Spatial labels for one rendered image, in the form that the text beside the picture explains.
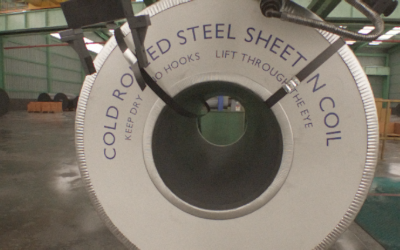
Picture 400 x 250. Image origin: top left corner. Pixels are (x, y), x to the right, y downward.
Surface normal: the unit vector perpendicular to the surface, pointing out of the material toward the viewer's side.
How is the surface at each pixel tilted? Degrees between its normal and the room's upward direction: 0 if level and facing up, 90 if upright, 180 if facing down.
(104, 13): 114
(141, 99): 90
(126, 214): 90
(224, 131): 90
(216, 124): 90
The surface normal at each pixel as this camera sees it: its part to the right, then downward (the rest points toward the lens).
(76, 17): -0.09, 0.49
